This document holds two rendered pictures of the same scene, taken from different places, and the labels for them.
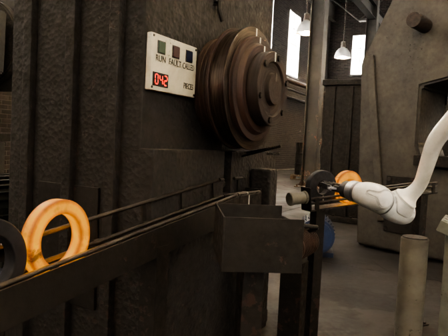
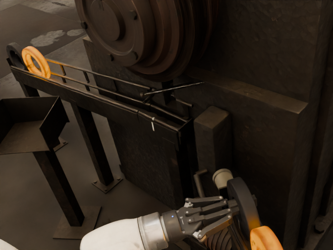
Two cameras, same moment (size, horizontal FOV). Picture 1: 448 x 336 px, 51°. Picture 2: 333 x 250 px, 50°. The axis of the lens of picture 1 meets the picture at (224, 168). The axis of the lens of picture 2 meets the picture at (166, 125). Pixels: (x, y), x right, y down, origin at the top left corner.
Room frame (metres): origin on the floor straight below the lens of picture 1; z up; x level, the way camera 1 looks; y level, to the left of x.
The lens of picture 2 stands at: (2.22, -1.03, 1.48)
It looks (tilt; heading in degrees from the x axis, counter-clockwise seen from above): 39 degrees down; 109
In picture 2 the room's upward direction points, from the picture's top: 10 degrees counter-clockwise
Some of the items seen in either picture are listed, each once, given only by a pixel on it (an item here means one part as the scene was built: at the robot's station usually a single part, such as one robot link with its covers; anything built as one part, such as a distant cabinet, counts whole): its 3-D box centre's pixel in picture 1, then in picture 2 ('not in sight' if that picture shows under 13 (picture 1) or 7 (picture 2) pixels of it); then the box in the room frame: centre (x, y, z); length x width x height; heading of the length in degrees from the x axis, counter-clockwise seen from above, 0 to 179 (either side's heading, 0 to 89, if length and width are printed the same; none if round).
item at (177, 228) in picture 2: (343, 189); (183, 222); (2.04, -0.52, 0.73); 0.09 x 0.08 x 0.07; 26
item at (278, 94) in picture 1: (269, 89); (112, 17); (1.81, -0.16, 1.11); 0.28 x 0.06 x 0.28; 151
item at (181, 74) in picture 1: (173, 67); not in sight; (1.62, 0.19, 1.15); 0.26 x 0.02 x 0.18; 151
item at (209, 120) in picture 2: (262, 195); (214, 143); (2.07, -0.18, 0.68); 0.11 x 0.08 x 0.24; 61
